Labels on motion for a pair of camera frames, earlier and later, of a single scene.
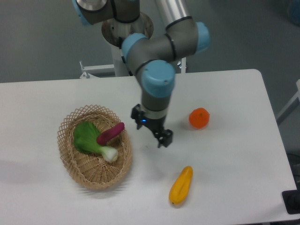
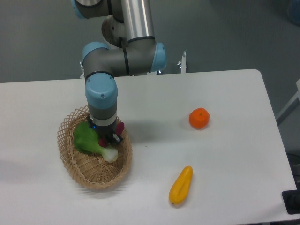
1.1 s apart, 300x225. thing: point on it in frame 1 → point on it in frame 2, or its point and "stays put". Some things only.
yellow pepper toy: [181, 188] stays put
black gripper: [164, 137] → [104, 132]
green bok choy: [85, 137] stays put
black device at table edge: [291, 199] stays put
